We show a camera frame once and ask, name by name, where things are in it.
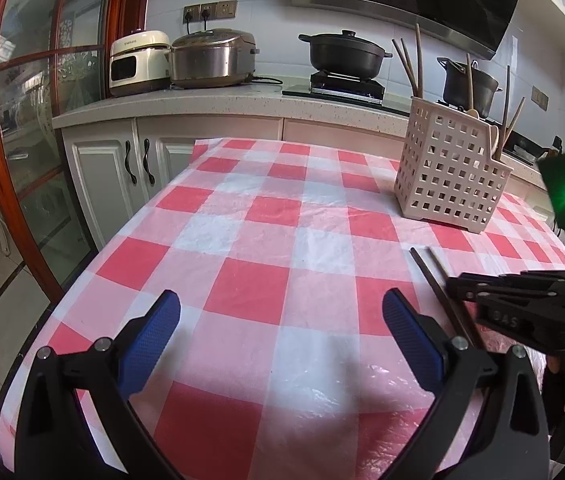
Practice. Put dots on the black casserole pot with lid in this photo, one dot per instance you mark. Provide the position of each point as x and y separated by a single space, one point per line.
345 55

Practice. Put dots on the silver rice cooker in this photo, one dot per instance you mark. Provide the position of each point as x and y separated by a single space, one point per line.
212 60

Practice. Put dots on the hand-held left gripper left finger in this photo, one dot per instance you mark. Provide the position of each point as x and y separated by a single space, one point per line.
150 340

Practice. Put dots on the red white checkered tablecloth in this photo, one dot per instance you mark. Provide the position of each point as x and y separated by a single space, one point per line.
262 260

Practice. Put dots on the red wooden glass door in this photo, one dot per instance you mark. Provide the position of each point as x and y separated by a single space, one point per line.
37 110

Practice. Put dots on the gold double wall outlet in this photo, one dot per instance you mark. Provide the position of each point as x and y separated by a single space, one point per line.
540 97

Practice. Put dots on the dark brown chopstick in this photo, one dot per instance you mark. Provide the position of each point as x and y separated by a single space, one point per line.
442 295
440 262

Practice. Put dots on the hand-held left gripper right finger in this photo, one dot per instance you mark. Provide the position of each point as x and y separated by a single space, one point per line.
412 340

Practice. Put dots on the speckled stone countertop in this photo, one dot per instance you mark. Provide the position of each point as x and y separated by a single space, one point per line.
162 105

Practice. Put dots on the white perforated utensil basket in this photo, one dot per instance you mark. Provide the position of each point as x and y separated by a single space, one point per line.
437 175

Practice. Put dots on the black glass gas cooktop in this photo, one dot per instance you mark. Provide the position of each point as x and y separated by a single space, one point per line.
342 91

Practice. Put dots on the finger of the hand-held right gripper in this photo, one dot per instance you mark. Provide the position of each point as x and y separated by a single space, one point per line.
537 276
462 285

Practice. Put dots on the tall grey stockpot with lid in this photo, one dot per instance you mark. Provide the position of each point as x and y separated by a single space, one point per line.
482 87

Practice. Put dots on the wooden chopstick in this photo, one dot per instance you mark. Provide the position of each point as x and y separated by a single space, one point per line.
405 70
411 70
470 82
505 100
418 60
514 120

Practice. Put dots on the white base cabinet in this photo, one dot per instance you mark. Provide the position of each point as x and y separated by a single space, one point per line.
107 175

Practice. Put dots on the cream small cooker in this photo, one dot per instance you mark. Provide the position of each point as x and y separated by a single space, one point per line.
137 65

